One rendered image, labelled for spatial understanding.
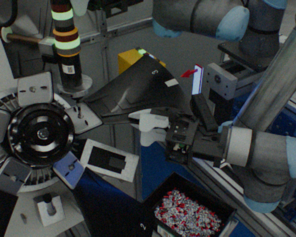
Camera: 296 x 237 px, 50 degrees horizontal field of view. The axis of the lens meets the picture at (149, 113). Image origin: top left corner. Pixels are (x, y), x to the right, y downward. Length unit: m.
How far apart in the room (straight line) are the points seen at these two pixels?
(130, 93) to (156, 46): 1.00
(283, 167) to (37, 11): 0.57
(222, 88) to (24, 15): 0.77
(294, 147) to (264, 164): 0.06
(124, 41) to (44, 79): 0.95
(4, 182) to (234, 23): 0.55
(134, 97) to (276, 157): 0.33
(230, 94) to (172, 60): 0.69
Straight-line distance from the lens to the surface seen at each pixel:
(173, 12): 0.74
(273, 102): 0.72
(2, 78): 0.92
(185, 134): 0.63
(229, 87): 1.21
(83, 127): 0.68
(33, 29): 0.71
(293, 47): 0.69
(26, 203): 0.92
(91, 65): 1.55
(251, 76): 1.27
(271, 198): 0.71
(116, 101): 0.73
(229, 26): 0.70
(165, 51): 1.78
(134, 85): 0.77
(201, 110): 0.69
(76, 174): 0.71
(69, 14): 0.58
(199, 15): 0.72
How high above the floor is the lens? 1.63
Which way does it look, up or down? 39 degrees down
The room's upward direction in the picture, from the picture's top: straight up
